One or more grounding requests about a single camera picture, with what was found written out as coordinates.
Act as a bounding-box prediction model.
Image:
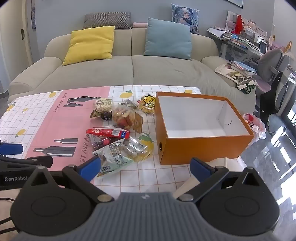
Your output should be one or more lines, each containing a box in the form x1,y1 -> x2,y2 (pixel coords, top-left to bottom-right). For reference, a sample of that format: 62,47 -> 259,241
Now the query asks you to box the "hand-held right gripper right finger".
179,157 -> 270,202

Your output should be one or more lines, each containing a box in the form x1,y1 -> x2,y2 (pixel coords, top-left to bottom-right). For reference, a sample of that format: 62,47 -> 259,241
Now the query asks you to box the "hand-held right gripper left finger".
22,156 -> 114,202

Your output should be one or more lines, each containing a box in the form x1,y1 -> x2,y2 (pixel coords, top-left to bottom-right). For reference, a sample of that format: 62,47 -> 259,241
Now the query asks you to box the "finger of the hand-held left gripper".
0,156 -> 53,171
0,143 -> 24,155

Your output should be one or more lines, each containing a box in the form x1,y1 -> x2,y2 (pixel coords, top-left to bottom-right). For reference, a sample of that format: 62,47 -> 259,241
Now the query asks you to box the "orange cardboard box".
154,91 -> 255,165

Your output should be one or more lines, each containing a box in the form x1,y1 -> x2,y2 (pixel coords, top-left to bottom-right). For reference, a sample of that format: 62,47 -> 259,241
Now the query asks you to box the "white printed snack packet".
92,139 -> 134,180

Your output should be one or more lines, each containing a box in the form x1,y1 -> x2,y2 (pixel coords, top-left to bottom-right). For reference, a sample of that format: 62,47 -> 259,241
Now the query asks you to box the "red snack bar packet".
86,127 -> 130,139

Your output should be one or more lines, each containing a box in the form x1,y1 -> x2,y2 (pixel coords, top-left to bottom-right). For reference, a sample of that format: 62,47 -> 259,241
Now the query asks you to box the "clear packet of nuts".
120,136 -> 154,163

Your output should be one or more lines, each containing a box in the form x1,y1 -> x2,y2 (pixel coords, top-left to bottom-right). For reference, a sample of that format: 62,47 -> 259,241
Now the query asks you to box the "clear bag of dried fruit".
112,103 -> 144,134

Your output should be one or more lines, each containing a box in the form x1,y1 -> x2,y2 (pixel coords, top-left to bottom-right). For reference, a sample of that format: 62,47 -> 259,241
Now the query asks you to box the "dark green snack packet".
90,109 -> 113,121

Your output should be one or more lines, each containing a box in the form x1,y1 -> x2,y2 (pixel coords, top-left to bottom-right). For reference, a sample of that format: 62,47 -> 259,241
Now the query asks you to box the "pale noodle snack packet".
94,98 -> 114,112

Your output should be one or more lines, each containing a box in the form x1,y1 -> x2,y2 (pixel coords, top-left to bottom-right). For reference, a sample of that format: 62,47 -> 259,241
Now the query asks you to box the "red and white plastic bag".
243,113 -> 267,140

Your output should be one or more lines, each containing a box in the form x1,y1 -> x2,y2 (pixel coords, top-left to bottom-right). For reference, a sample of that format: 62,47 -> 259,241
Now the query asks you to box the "yellow snack packet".
136,93 -> 157,115

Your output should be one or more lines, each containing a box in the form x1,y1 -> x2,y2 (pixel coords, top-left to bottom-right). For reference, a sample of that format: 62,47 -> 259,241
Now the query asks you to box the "beige sofa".
7,28 -> 257,107

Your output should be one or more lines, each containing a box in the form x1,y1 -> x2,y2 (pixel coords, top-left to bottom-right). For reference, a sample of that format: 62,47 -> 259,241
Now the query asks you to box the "stack of books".
228,61 -> 258,78

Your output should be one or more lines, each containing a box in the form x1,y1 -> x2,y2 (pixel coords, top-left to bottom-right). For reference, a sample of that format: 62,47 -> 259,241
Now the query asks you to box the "white door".
20,0 -> 33,63

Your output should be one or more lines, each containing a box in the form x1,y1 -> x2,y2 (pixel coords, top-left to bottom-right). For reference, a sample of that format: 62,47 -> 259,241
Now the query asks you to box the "yellow pillow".
62,26 -> 115,66

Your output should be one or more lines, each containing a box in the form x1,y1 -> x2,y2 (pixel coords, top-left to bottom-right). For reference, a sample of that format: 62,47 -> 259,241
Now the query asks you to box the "grey office chair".
255,49 -> 290,117

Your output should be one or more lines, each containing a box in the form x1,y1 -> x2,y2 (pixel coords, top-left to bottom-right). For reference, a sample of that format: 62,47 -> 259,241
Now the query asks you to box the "white desk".
218,35 -> 266,64

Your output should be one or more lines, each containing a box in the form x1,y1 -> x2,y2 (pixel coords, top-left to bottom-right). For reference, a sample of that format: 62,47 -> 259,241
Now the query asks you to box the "light blue pillow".
143,17 -> 192,61

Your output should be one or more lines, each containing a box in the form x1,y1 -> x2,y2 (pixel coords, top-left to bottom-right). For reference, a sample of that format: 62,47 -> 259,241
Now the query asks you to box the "pile of papers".
207,27 -> 232,39

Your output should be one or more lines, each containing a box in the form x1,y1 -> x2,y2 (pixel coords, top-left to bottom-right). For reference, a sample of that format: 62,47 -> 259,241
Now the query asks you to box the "grey pillow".
83,12 -> 131,30

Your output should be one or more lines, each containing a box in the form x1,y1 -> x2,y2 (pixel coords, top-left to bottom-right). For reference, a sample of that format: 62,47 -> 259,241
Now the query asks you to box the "red figurine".
232,14 -> 243,35

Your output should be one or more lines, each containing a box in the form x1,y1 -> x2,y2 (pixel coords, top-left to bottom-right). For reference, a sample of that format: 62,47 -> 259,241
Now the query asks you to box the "printed figure pillow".
171,3 -> 200,35

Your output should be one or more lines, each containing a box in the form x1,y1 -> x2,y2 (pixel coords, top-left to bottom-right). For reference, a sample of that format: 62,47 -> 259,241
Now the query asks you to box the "black cable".
0,197 -> 20,233

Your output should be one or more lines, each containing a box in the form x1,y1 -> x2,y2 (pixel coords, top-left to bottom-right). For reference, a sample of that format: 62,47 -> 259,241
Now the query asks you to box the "framed wall picture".
224,0 -> 244,9

